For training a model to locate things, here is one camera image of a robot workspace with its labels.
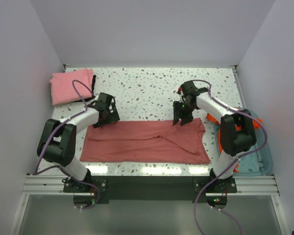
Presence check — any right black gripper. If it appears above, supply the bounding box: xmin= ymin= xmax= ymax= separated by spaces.
xmin=172 ymin=100 xmax=196 ymax=126

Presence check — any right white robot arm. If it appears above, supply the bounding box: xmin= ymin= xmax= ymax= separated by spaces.
xmin=173 ymin=81 xmax=257 ymax=192

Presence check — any folded black t shirt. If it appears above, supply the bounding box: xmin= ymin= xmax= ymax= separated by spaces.
xmin=74 ymin=74 xmax=96 ymax=102

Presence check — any dusty red t shirt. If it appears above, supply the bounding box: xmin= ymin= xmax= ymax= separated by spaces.
xmin=80 ymin=118 xmax=210 ymax=165

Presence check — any folded pink t shirt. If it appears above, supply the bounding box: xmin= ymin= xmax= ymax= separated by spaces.
xmin=50 ymin=68 xmax=94 ymax=106

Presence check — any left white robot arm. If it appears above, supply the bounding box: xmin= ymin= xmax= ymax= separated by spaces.
xmin=34 ymin=93 xmax=120 ymax=192

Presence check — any orange t shirt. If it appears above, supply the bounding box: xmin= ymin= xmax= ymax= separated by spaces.
xmin=206 ymin=114 xmax=263 ymax=172

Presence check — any aluminium frame rail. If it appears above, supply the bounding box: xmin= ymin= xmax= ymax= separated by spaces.
xmin=21 ymin=175 xmax=279 ymax=196

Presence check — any clear teal plastic bin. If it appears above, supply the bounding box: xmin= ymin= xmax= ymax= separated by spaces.
xmin=206 ymin=110 xmax=273 ymax=177

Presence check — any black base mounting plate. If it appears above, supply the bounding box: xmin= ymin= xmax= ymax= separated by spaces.
xmin=62 ymin=176 xmax=237 ymax=206

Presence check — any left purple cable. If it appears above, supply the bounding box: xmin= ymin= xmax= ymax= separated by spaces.
xmin=34 ymin=79 xmax=100 ymax=210

